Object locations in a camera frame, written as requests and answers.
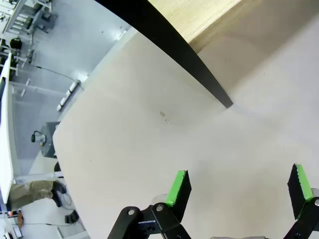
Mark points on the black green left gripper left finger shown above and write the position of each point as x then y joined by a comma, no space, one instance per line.
179,191

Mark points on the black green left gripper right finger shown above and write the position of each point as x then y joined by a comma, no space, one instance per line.
302,196

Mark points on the black metal wooden shelf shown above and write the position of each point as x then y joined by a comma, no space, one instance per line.
174,42

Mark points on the black curved floor object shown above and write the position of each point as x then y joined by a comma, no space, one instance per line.
71,216

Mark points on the grey metal box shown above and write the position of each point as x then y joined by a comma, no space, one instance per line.
49,142

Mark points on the white power strip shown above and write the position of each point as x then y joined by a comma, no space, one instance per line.
68,93

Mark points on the olive trouser leg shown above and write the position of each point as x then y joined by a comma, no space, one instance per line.
30,191

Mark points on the small white device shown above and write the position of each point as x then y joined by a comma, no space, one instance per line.
38,137

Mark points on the white desk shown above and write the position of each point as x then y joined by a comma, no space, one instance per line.
6,129

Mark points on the grey cabinet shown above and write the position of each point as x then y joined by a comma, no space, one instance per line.
46,21

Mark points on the black bag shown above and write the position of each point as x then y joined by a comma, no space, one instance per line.
15,42

